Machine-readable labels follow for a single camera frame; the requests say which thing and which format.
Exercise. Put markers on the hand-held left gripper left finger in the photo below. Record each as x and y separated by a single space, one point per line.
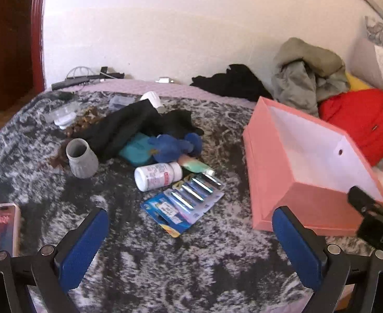
80 251

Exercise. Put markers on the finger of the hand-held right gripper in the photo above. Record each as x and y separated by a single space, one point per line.
364 199

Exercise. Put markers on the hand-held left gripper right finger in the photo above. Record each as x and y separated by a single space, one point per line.
297 251

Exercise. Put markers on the pink cardboard box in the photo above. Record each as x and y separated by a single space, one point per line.
276 176

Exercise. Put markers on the grey ribbed cup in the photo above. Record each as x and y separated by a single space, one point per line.
80 161

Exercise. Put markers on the green tape measure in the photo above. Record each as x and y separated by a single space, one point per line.
134 153

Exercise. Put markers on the black cloth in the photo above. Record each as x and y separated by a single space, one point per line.
178 122
119 127

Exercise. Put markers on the blue plush toy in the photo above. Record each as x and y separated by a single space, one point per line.
168 146

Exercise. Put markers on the red jacket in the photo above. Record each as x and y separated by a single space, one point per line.
361 117

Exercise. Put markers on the grey mottled blanket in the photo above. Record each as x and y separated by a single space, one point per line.
178 267

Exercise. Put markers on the white pill bottle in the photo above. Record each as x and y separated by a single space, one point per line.
152 176

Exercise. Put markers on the blue battery blister pack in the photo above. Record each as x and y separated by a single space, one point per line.
178 210

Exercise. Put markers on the yellow cloth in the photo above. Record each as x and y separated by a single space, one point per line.
357 83

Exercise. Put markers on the leopard print cloth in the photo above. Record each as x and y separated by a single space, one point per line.
80 122

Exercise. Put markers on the grey garment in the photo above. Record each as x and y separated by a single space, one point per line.
296 84

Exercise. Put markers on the green cosmetic tube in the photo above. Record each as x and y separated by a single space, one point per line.
194 166

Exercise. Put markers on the clear plastic container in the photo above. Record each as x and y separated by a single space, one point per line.
62 114

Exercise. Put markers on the clear plastic bag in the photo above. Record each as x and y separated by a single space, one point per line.
118 102

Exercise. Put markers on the olive garment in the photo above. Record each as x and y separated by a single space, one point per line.
309 52

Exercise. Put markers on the patterned pillow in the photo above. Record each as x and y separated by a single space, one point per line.
382 32

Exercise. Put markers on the white plastic bottle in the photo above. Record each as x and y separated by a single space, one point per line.
152 99

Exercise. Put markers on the black power strip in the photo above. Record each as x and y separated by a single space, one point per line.
80 81

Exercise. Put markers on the black garment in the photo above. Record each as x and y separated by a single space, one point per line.
234 80

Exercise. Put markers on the lilac quilted sheet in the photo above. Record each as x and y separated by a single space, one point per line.
178 89

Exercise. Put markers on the white charger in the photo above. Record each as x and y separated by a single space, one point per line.
165 80

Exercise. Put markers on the dark wooden door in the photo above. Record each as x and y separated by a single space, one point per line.
9 39

